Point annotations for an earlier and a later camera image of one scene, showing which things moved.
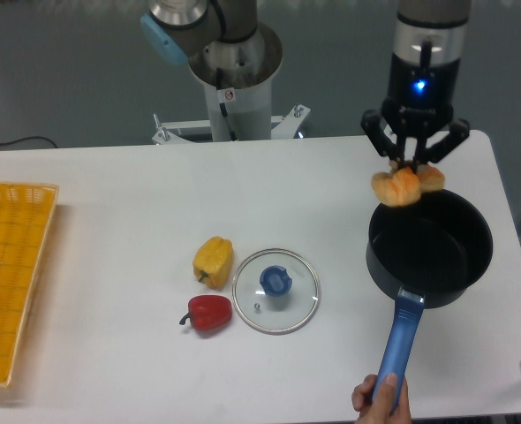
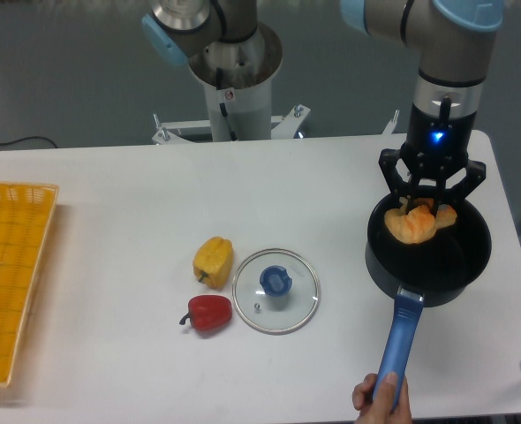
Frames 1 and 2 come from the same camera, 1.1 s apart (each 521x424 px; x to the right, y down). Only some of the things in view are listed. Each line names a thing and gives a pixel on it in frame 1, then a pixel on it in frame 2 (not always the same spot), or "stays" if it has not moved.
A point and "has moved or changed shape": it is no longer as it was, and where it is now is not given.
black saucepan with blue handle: [429, 252] stays
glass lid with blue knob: [275, 291] stays
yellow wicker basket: [13, 220] stays
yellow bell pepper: [213, 261] stays
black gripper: [419, 103] → [436, 147]
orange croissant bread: [403, 187] has moved or changed shape
